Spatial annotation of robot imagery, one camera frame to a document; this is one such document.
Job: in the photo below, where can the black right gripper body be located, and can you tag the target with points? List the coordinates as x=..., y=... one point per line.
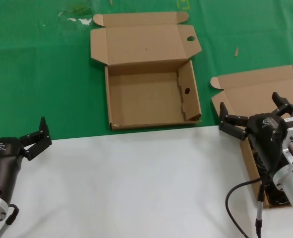
x=265, y=134

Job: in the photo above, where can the open cardboard box with hole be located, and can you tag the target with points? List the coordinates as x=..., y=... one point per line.
x=148, y=99

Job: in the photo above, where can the green table cloth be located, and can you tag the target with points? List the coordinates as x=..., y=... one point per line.
x=37, y=62

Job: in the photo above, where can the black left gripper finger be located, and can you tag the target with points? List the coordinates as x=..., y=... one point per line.
x=41, y=147
x=43, y=129

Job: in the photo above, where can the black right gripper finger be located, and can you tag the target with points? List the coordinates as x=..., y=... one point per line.
x=286, y=107
x=235, y=124

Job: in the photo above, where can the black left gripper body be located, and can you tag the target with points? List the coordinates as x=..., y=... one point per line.
x=2, y=161

